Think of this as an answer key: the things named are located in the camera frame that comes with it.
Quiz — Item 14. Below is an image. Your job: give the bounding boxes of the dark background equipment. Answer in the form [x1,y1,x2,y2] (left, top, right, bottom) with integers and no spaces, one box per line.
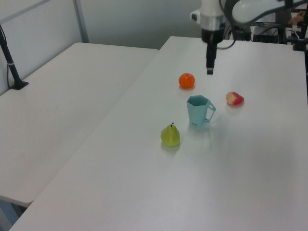
[249,21,293,45]

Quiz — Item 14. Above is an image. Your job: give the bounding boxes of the green pear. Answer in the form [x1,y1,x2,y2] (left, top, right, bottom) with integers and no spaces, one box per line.
[160,122,181,147]

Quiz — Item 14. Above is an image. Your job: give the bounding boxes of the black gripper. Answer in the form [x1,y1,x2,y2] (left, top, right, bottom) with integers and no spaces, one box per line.
[201,27,224,75]

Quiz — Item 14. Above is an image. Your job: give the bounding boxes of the black clamp stand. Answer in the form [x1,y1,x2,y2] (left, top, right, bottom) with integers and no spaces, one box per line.
[292,16,308,51]

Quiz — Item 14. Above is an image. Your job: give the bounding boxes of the red and cream peach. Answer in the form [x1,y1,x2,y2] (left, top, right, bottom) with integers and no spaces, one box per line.
[225,91,245,106]

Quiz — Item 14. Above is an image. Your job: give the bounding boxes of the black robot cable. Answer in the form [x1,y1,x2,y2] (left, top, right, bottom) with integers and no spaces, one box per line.
[216,0,237,51]

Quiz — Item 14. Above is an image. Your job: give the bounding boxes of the light blue faceted mug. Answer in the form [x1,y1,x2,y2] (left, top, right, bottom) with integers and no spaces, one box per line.
[186,95,217,128]

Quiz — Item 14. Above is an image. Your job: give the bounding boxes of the white side table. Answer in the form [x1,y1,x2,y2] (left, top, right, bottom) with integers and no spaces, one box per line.
[0,42,159,208]

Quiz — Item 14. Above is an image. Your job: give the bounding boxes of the orange mandarin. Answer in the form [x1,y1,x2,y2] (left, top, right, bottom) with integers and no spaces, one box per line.
[178,72,196,90]

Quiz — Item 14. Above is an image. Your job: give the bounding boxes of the grey partition frame post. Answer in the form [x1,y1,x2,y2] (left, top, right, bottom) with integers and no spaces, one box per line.
[73,0,89,44]

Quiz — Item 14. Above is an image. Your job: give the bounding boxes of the black camera stand pole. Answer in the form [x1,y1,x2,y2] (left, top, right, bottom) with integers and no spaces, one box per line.
[0,23,29,90]

